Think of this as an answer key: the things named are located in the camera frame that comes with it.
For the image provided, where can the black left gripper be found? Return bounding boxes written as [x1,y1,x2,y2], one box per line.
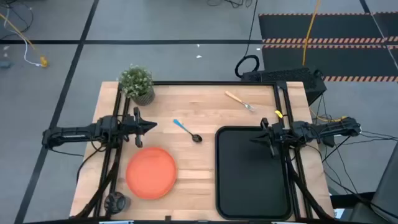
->
[119,106,158,149]

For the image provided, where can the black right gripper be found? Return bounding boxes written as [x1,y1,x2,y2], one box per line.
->
[250,117,289,159]

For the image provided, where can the orange round plate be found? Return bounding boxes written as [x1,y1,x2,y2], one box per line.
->
[125,146,178,200]

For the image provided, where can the black rectangular tray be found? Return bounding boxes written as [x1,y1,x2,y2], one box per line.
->
[215,126,293,221]

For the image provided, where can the fork with orange handle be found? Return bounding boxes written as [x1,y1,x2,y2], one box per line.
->
[224,90,256,112]

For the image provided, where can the spoon with blue handle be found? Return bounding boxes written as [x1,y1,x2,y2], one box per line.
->
[173,118,203,144]

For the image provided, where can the dark round cup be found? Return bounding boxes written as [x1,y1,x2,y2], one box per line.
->
[103,191,130,215]

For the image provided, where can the small potted green plant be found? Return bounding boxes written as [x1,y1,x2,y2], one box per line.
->
[118,64,155,106]

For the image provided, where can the dark chair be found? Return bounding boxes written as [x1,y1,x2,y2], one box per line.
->
[348,149,398,224]

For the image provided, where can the black hazard-striped floor mat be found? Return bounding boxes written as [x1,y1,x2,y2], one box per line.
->
[257,11,398,83]

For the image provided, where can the black hanging coiled cable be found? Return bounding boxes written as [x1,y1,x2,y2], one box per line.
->
[234,0,261,78]

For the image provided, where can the yellow hanging cable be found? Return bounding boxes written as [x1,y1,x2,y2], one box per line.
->
[302,0,322,67]

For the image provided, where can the black floor cable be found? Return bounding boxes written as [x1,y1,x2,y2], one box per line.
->
[360,130,398,141]

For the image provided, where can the yellow cable with plug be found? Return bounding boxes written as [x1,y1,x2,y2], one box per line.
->
[0,12,50,68]

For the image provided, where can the white cable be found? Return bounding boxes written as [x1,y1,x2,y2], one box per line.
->
[4,7,43,67]

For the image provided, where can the black tangled floor cables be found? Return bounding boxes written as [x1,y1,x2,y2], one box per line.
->
[206,0,253,9]

